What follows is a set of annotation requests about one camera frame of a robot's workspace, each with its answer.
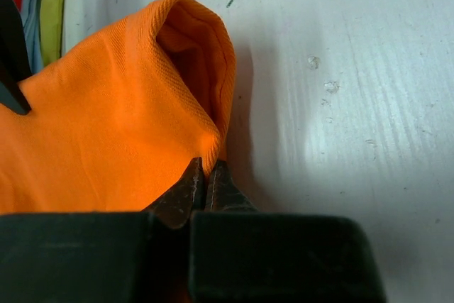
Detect orange trousers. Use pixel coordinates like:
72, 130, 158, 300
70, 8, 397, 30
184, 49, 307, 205
1, 0, 236, 214

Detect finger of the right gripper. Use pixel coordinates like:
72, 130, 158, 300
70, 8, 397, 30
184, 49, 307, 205
0, 0, 32, 115

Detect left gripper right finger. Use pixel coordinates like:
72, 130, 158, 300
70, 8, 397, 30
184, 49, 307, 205
189, 161, 387, 302

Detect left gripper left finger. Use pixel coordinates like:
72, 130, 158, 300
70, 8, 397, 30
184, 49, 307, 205
1, 158, 204, 302

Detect yellow-green folded trousers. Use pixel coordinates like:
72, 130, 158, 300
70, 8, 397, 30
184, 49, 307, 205
39, 0, 64, 67

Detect light blue folded trousers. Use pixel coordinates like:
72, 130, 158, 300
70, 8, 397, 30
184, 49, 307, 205
21, 0, 43, 74

